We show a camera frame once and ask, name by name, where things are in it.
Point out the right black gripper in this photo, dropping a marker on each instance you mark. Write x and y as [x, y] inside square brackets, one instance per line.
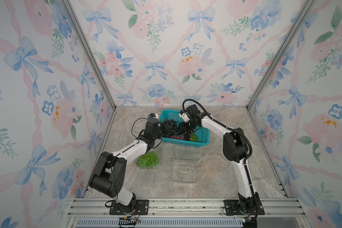
[186, 124]

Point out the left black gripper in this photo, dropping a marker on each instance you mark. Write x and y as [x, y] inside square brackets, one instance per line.
[165, 127]

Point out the dark purple grape bunch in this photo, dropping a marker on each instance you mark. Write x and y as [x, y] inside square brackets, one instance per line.
[177, 129]

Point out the green grape leaf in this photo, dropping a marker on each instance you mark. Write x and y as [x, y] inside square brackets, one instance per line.
[193, 138]

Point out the green grape bunch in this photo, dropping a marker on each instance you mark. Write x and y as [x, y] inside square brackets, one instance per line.
[148, 160]

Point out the clear plastic clamshell container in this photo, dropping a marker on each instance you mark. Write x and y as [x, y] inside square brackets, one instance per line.
[148, 160]

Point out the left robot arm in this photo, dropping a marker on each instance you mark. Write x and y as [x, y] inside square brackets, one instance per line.
[109, 172]

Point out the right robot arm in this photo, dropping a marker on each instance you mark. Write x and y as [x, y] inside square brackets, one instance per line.
[236, 148]

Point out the red grape bunch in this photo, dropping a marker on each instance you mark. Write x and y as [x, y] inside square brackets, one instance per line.
[184, 137]

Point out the teal plastic basket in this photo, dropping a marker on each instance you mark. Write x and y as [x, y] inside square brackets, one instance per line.
[202, 133]

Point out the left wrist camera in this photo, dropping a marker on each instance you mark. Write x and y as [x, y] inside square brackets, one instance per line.
[153, 115]

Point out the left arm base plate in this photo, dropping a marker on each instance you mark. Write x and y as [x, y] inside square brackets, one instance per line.
[135, 207]

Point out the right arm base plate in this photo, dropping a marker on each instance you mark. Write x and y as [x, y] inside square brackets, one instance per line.
[243, 208]

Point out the aluminium front rail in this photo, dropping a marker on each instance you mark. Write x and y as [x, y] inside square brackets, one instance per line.
[187, 213]

